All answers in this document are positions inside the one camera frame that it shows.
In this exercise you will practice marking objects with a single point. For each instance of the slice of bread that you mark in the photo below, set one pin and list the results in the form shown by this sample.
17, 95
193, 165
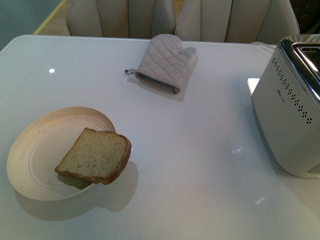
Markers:
96, 157

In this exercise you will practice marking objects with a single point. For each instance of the round beige plate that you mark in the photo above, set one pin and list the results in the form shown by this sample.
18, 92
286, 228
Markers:
42, 145

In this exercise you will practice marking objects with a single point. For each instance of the white and chrome toaster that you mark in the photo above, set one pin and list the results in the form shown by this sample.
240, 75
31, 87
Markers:
286, 102

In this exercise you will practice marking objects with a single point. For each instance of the grey quilted oven mitt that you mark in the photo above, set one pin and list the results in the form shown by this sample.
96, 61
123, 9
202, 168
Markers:
166, 63

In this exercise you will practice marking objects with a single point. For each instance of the beige chair on left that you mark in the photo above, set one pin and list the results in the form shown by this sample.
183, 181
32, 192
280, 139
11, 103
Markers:
138, 19

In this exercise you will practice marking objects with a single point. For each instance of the beige chair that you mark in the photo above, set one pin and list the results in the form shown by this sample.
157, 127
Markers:
237, 21
138, 19

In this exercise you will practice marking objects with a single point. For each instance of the beige chair on right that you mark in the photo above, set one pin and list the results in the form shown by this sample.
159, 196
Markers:
237, 21

